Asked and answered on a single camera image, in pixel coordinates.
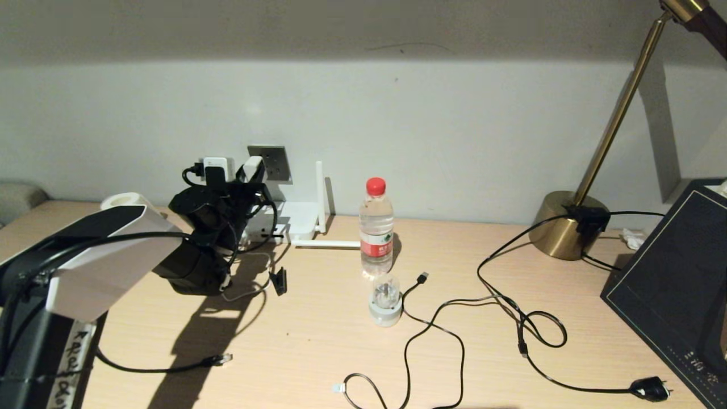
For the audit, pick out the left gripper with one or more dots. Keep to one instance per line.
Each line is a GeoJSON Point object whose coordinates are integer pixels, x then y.
{"type": "Point", "coordinates": [213, 207]}

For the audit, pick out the white power adapter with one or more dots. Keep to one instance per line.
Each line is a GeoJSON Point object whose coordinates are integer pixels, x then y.
{"type": "Point", "coordinates": [254, 167]}

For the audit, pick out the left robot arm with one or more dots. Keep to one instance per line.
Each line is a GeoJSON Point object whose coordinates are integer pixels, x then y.
{"type": "Point", "coordinates": [108, 267]}

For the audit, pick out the white power adapter plug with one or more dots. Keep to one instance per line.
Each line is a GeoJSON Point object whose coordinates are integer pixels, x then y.
{"type": "Point", "coordinates": [218, 167]}

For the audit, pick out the white wifi router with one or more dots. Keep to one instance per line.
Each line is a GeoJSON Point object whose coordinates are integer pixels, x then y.
{"type": "Point", "coordinates": [304, 218]}

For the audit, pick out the small black clip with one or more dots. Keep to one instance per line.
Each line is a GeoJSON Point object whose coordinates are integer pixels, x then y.
{"type": "Point", "coordinates": [279, 281]}

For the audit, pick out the white toilet paper roll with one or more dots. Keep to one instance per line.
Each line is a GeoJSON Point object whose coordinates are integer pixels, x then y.
{"type": "Point", "coordinates": [128, 199]}

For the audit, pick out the clear water bottle red cap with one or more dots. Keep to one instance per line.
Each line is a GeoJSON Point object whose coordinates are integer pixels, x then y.
{"type": "Point", "coordinates": [375, 227]}

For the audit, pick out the small white dome humidifier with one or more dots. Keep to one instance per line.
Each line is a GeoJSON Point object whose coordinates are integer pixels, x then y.
{"type": "Point", "coordinates": [386, 309]}

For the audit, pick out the brass desk lamp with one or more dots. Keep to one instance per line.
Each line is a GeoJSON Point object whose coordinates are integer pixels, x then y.
{"type": "Point", "coordinates": [559, 233]}

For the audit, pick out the crumpled white tissue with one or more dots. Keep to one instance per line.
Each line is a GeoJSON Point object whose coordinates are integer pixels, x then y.
{"type": "Point", "coordinates": [631, 240]}

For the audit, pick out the grey wall socket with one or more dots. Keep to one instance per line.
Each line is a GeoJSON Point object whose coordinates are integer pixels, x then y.
{"type": "Point", "coordinates": [279, 162]}

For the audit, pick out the black inline switch box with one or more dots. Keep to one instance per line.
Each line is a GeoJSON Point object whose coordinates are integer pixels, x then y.
{"type": "Point", "coordinates": [588, 220]}

